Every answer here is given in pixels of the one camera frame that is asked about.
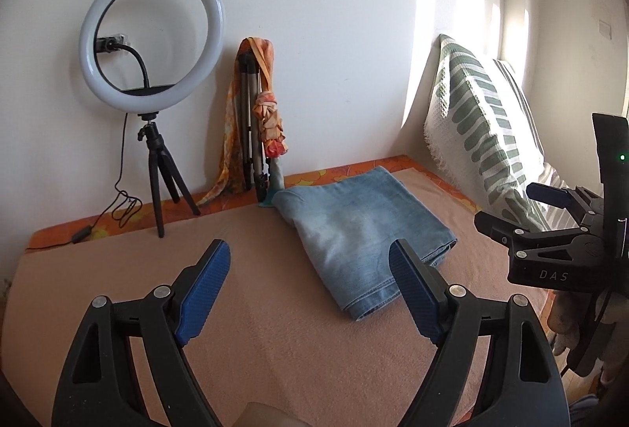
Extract blue denim pants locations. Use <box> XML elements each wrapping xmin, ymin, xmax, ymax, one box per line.
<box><xmin>272</xmin><ymin>166</ymin><xmax>457</xmax><ymax>322</ymax></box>

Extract gloved right hand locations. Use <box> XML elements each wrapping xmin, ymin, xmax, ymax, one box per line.
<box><xmin>548</xmin><ymin>291</ymin><xmax>628</xmax><ymax>385</ymax></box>

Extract green white patterned pillow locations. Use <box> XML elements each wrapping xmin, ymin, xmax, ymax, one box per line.
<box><xmin>424</xmin><ymin>35</ymin><xmax>550</xmax><ymax>231</ymax></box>

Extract folded silver black tripod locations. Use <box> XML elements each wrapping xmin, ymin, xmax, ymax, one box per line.
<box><xmin>238</xmin><ymin>50</ymin><xmax>268</xmax><ymax>193</ymax></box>

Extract teal cloth piece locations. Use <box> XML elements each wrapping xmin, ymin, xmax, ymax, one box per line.
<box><xmin>256</xmin><ymin>158</ymin><xmax>285</xmax><ymax>208</ymax></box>

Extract orange patterned scarf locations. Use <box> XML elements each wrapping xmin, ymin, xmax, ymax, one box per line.
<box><xmin>197</xmin><ymin>37</ymin><xmax>288</xmax><ymax>207</ymax></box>

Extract black camera box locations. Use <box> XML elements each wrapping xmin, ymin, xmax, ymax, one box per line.
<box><xmin>592</xmin><ymin>113</ymin><xmax>628</xmax><ymax>259</ymax></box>

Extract black ring light cable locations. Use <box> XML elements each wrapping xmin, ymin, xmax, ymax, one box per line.
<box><xmin>23</xmin><ymin>112</ymin><xmax>145</xmax><ymax>253</ymax></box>

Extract white ring light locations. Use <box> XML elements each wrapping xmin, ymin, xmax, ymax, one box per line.
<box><xmin>79</xmin><ymin>0</ymin><xmax>225</xmax><ymax>115</ymax></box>

